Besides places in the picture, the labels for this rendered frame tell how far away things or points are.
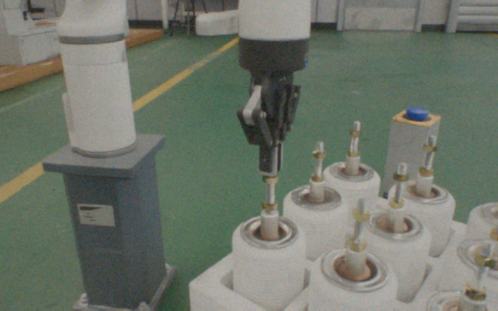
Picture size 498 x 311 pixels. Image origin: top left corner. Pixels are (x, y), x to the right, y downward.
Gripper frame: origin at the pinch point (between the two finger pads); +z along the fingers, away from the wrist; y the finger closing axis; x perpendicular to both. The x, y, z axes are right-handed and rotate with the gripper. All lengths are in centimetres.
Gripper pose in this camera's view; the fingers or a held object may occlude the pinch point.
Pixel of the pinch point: (271, 157)
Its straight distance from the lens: 49.0
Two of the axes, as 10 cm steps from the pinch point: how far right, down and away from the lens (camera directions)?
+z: 0.0, 9.2, 3.9
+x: -8.9, -1.8, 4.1
